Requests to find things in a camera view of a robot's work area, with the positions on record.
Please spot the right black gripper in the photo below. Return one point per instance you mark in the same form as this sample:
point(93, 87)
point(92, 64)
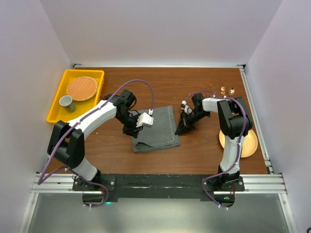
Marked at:
point(184, 125)

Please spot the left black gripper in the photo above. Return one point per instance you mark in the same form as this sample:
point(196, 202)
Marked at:
point(132, 130)

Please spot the grey cloth napkin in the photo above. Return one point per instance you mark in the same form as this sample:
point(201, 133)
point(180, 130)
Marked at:
point(161, 135)

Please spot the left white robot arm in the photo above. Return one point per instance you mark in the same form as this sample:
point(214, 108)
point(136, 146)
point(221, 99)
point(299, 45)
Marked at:
point(67, 142)

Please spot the rose gold spoon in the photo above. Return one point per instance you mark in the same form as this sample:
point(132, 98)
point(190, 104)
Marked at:
point(231, 92)

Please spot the orange woven coaster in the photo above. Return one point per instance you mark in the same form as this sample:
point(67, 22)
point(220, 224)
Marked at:
point(82, 88)

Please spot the yellow plastic tray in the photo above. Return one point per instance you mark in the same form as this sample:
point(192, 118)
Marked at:
point(57, 112)

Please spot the grey ceramic cup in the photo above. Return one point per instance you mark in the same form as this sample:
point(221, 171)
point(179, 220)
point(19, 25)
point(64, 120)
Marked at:
point(67, 103)

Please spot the golden round plate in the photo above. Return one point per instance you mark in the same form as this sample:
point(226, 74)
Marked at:
point(250, 144)

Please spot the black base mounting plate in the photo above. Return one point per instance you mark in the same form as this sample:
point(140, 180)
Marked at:
point(113, 187)

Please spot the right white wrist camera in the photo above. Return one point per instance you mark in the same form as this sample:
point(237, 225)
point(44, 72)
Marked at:
point(185, 108)

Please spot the aluminium frame rail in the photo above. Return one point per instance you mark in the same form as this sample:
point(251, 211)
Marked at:
point(262, 207)

